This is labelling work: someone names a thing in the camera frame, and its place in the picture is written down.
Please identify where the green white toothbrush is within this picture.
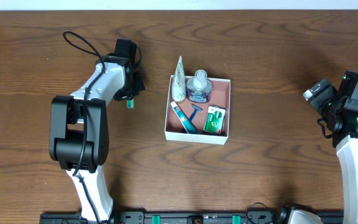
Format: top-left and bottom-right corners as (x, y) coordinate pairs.
(127, 98), (134, 109)

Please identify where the white floral cone tube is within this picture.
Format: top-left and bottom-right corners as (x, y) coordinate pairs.
(171, 57), (186, 102)

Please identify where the blue hand soap bottle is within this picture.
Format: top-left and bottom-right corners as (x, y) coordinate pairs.
(186, 70), (212, 103)

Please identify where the blue disposable razor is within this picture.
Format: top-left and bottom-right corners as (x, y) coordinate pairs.
(180, 104), (203, 134)

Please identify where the teal toothpaste tube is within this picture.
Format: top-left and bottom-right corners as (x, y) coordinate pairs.
(170, 101), (202, 134)

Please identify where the green white soap box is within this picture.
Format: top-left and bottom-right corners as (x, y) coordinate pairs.
(203, 106), (226, 134)

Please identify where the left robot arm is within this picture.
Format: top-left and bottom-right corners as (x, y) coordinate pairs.
(49, 54), (144, 223)

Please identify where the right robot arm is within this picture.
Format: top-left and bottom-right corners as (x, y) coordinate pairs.
(303, 73), (358, 223)

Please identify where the white box with pink interior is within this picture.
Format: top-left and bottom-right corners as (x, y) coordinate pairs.
(164, 78), (231, 145)

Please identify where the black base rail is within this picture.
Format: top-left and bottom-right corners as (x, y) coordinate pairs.
(39, 210), (344, 224)

